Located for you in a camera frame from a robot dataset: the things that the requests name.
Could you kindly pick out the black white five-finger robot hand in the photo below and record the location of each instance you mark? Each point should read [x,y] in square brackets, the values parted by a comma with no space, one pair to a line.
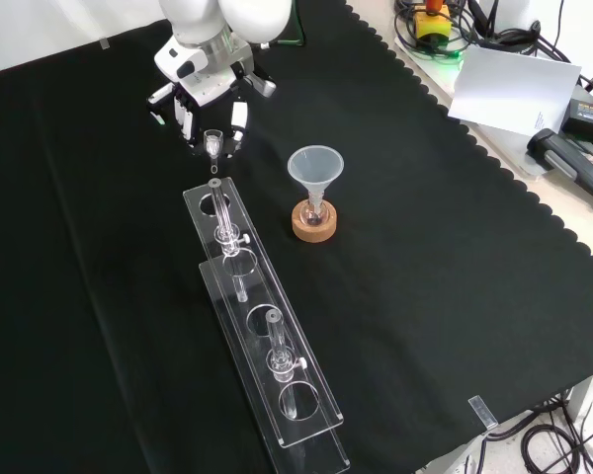
[202,84]

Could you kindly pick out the clear plastic funnel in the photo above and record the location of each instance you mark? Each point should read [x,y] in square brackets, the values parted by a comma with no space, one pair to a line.
[316,170]

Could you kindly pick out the clear acrylic funnel stand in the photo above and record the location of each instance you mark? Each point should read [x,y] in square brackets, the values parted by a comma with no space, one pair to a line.
[277,296]

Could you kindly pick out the grey tape piece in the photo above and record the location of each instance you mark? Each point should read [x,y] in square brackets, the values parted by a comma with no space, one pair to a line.
[106,44]

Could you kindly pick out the small round-bottom glass flask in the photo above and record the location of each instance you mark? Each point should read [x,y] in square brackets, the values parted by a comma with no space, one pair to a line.
[313,214]

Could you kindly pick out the yellow stop button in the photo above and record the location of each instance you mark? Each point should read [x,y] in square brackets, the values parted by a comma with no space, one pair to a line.
[431,24]

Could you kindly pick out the black cloth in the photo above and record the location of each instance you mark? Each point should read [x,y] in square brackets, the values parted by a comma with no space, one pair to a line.
[425,271]

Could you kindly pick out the pale white board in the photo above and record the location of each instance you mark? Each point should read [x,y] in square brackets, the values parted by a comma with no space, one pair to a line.
[514,89]

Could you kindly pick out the black grey handheld device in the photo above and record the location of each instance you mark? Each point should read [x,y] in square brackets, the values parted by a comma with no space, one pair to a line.
[568,163]

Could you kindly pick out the black power adapter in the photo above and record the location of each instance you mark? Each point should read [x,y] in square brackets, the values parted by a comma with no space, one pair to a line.
[590,118]

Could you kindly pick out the clear plastic label strip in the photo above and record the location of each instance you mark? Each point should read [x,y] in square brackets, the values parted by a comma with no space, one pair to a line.
[482,412]

